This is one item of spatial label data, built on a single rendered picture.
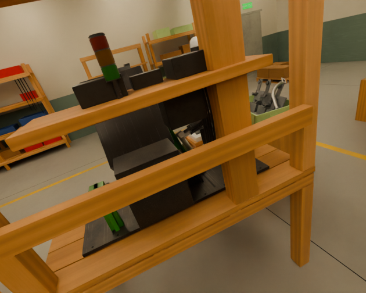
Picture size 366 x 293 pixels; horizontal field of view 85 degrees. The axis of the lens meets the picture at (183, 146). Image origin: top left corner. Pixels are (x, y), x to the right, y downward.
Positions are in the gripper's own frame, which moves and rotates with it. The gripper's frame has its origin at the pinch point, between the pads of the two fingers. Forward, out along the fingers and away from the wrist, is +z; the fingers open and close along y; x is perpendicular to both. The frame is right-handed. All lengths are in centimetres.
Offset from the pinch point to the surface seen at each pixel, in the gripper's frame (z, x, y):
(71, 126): 33, -2, 57
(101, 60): 15, -14, 60
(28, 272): 82, 20, 30
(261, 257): 0, 98, -78
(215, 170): -4.9, 25.7, -20.3
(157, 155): 18.9, 8.4, 21.4
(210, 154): 1.3, 24.0, 32.0
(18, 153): 322, -332, -346
